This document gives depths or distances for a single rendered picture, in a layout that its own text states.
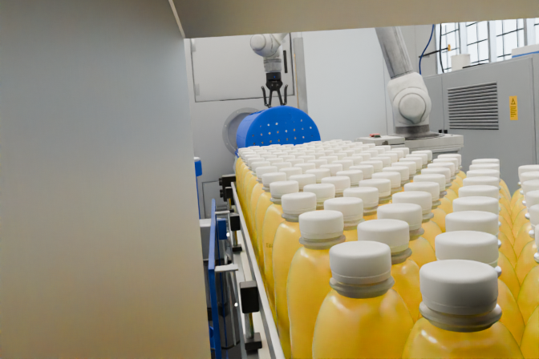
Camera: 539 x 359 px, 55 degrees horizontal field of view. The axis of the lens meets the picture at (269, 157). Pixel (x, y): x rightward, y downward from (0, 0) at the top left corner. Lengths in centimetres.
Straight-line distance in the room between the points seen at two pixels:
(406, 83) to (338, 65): 519
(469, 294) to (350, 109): 715
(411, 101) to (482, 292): 193
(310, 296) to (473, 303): 19
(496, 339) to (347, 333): 9
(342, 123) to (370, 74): 79
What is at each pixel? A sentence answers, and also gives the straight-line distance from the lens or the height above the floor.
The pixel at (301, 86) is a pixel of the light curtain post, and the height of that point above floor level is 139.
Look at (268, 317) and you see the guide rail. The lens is 56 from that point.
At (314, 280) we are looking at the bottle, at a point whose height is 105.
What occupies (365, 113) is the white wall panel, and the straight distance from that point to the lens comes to 747.
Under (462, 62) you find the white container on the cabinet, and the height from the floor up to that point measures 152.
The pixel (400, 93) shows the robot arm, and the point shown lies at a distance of 222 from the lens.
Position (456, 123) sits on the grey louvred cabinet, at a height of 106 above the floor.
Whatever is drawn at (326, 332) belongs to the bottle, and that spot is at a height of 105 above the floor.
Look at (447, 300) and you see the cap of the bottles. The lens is 28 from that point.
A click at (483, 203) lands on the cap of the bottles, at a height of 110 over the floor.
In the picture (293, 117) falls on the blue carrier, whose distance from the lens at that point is 191.
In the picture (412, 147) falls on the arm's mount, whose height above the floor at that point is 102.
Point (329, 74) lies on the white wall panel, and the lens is 735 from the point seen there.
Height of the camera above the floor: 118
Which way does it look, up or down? 4 degrees down
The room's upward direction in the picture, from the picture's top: 4 degrees counter-clockwise
